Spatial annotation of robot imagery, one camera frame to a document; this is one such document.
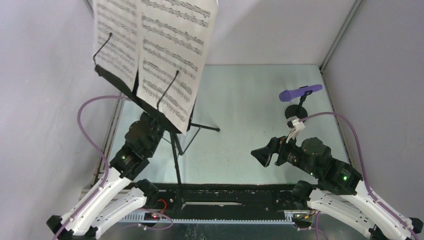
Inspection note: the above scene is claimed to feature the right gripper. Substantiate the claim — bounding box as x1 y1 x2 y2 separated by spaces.
249 130 318 177

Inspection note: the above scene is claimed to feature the black music stand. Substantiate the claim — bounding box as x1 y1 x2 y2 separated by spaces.
93 32 221 206

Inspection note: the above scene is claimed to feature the sheet music page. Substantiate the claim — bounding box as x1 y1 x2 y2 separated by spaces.
93 0 139 91
136 0 218 134

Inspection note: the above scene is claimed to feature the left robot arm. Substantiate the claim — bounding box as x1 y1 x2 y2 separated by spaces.
46 112 165 240

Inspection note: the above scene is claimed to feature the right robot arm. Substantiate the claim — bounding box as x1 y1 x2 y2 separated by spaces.
250 136 424 240

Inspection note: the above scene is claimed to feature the black right microphone stand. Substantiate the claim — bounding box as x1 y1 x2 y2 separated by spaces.
284 90 313 119

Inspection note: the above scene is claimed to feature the purple microphone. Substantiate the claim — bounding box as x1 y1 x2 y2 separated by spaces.
278 84 323 102

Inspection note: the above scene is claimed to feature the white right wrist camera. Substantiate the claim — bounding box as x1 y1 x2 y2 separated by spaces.
285 116 305 143

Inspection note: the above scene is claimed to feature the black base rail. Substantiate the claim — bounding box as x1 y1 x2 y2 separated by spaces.
112 182 329 223

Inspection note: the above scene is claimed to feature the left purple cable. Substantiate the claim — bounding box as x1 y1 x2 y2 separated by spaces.
52 95 133 240

